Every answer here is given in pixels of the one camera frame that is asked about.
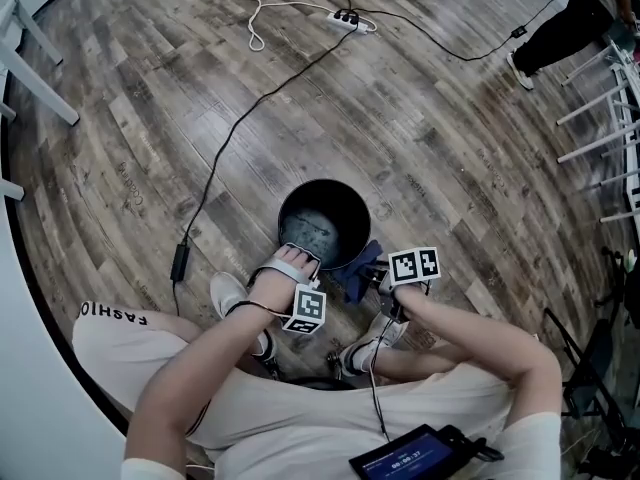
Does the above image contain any black folding chair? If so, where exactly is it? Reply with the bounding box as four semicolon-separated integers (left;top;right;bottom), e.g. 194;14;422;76
542;307;640;449

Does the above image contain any person's right white shoe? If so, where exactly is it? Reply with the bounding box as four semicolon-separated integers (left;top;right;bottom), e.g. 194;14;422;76
349;312;401;364

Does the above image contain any person's white shirt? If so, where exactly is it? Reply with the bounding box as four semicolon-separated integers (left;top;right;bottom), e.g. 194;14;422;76
122;367;564;480

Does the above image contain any white table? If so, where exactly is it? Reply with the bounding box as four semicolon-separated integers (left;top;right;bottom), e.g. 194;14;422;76
0;0;81;202

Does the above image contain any person's left hand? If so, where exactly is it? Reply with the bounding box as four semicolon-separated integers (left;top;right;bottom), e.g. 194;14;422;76
247;245;322;315

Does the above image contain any hand-held gripper cable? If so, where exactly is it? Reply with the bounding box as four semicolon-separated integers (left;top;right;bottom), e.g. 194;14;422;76
368;317;401;443
224;300;291;317

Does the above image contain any white power strip with cable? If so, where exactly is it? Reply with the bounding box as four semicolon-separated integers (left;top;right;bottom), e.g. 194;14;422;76
187;0;334;52

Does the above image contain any black screen device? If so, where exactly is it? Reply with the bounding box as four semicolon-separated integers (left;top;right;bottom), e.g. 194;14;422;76
348;423;505;480

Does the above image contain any black power adapter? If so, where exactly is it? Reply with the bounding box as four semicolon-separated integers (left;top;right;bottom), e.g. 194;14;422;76
170;244;191;283

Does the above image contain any black stand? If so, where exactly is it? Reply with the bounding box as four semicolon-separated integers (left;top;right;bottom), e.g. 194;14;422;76
594;245;640;329

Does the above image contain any dark blue cloth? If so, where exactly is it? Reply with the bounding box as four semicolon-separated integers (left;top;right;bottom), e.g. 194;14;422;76
329;239;385;305

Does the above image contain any person's right forearm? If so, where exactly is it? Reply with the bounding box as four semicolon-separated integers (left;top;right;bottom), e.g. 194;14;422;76
399;285;564;419

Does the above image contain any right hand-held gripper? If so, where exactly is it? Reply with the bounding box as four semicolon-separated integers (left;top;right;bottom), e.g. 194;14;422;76
364;246;442;325

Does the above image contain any person's left forearm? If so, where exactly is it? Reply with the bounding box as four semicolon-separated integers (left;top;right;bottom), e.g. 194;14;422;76
124;302;289;474

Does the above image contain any right hand-held gripper cable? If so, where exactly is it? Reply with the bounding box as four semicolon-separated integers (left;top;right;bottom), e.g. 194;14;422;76
368;317;401;443

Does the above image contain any left hand-held gripper cable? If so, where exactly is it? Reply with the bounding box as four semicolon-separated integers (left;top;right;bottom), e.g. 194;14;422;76
224;300;291;317

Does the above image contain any person's right leg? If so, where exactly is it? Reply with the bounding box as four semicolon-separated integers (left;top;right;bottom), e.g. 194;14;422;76
372;345;474;384

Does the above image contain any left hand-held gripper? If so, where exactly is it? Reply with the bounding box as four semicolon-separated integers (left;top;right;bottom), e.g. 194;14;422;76
246;241;328;337

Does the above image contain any black stool with chrome base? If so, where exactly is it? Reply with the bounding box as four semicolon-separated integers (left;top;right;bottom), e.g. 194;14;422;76
261;349;362;392

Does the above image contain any person's right white sock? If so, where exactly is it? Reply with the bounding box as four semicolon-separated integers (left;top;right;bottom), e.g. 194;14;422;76
339;345;369;377

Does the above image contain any black round bucket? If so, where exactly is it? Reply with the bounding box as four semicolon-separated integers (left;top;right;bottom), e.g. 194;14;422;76
277;178;372;272

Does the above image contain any white table frame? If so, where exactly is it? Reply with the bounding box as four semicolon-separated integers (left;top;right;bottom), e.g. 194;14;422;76
555;40;640;224

